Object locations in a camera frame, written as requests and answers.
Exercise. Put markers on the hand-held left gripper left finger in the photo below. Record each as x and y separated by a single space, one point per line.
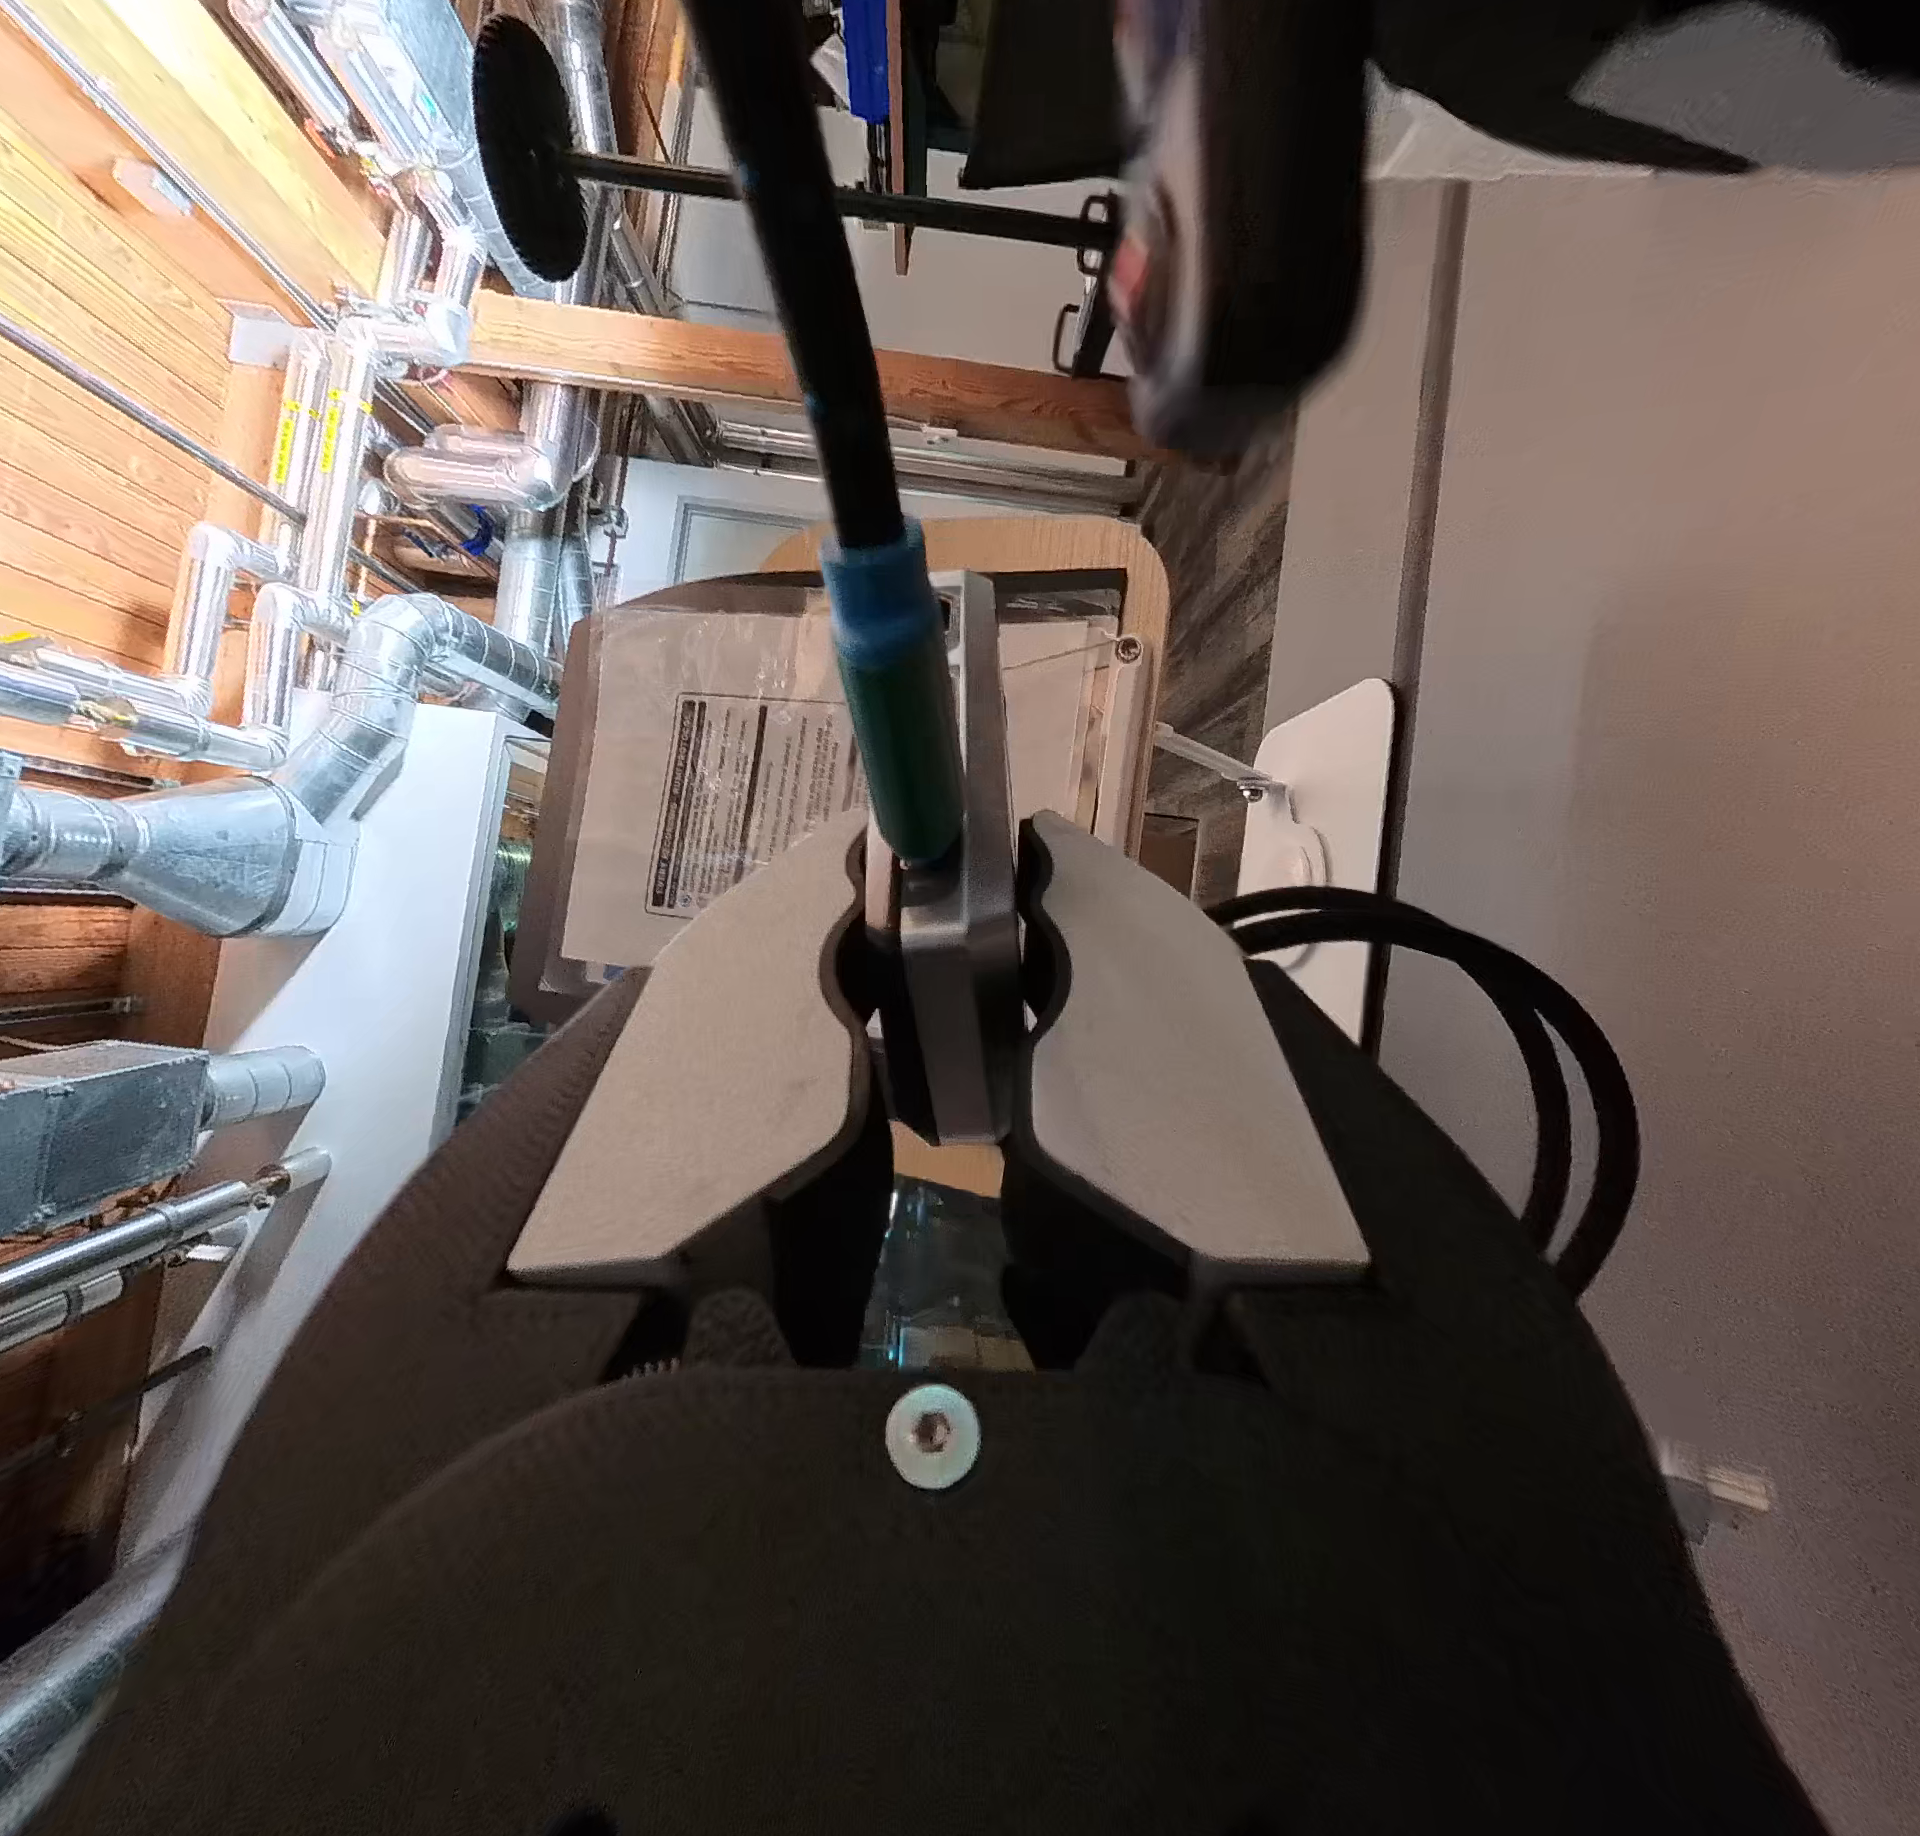
705 1087

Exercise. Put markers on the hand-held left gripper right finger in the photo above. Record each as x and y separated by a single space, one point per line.
1170 1087

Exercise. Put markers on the grey metal port hub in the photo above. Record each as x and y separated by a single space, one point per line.
946 996

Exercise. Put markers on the black panel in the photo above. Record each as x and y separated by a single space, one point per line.
1051 51

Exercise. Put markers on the black rolling cart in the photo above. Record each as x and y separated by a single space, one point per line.
1092 307

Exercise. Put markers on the white stand base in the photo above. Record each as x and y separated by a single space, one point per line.
1328 816

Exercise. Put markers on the wooden board clear cover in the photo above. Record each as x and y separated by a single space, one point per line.
721 771

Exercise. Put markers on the wooden shelf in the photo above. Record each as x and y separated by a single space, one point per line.
901 217

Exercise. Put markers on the blue plastic bin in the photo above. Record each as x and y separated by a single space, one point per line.
871 7

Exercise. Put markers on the silver insulated pipes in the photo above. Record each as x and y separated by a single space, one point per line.
346 547

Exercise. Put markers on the grey metal duct box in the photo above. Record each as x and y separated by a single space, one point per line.
91 1132

